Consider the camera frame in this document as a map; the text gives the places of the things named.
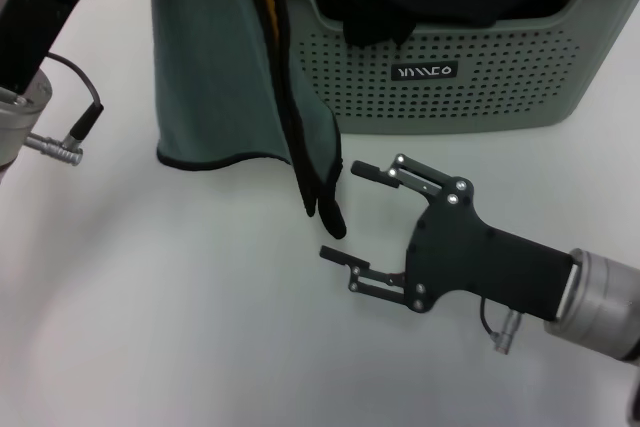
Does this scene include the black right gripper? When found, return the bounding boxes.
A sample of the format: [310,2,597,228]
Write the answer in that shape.
[319,152,586,324]

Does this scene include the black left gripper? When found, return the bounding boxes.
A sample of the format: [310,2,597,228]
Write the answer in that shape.
[0,0,115,94]

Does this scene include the yellow and green towel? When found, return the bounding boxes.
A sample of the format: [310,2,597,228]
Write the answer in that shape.
[148,0,349,241]

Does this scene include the green perforated plastic storage basket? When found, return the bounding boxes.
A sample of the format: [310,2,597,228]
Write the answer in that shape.
[282,0,640,136]

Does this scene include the left arm connector cable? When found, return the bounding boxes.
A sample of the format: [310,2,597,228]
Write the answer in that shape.
[23,51,105,167]

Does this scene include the arm connector cable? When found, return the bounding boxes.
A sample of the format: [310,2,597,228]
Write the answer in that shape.
[23,51,105,167]
[478,295,525,356]

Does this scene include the right arm connector cable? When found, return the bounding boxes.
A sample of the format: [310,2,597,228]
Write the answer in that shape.
[478,295,525,356]

